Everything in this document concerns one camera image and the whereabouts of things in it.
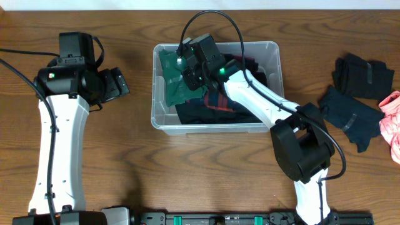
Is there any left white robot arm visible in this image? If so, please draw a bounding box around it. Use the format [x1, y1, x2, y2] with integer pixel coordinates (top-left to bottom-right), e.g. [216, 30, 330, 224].
[12, 32, 131, 224]

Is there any dark green garment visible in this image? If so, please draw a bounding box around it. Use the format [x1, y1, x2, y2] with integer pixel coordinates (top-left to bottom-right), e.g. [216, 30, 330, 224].
[159, 49, 208, 107]

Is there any red navy plaid garment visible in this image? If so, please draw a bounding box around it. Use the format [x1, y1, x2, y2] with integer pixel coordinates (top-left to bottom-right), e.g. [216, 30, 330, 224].
[186, 56, 268, 113]

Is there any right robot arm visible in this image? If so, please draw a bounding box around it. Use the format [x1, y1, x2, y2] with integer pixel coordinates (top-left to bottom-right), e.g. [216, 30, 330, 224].
[177, 34, 334, 224]

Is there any black garment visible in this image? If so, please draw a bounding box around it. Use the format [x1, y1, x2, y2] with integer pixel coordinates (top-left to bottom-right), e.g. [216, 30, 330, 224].
[332, 53, 394, 101]
[174, 102, 260, 124]

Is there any clear plastic storage bin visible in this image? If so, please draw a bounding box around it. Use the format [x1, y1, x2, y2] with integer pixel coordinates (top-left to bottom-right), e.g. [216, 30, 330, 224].
[151, 41, 284, 135]

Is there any dark navy garment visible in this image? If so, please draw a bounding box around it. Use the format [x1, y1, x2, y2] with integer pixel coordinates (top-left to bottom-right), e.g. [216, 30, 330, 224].
[318, 86, 384, 153]

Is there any pink garment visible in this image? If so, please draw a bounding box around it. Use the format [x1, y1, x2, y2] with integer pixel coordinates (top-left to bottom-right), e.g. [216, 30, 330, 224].
[378, 91, 399, 164]

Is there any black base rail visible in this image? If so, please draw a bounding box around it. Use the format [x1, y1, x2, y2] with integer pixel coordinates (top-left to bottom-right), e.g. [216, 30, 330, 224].
[12, 206, 374, 225]

